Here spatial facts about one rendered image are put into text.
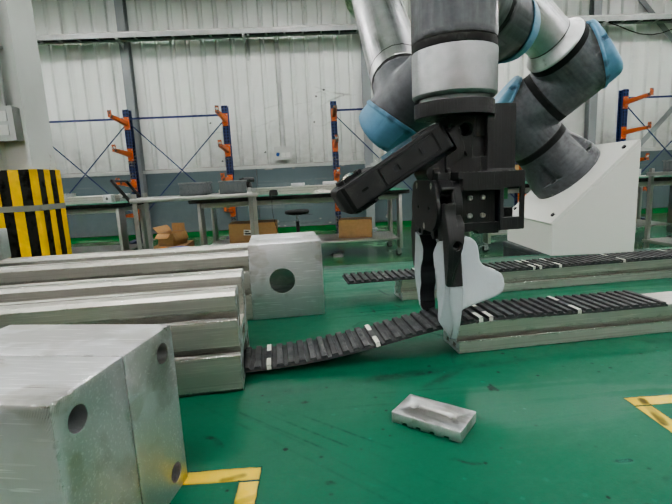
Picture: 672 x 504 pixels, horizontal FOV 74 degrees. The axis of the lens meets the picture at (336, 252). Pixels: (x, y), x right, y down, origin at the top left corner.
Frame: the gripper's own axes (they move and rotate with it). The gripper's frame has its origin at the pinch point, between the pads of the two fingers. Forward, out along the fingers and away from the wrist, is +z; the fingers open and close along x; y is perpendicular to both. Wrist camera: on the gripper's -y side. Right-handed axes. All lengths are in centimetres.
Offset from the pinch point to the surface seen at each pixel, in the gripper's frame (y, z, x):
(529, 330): 9.3, 1.8, -1.4
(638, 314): 20.5, 0.9, -2.0
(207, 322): -20.5, -2.9, -5.1
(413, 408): -5.9, 2.4, -12.1
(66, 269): -39.0, -4.8, 13.8
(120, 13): -246, -294, 773
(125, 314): -26.6, -4.2, -5.2
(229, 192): -49, -7, 302
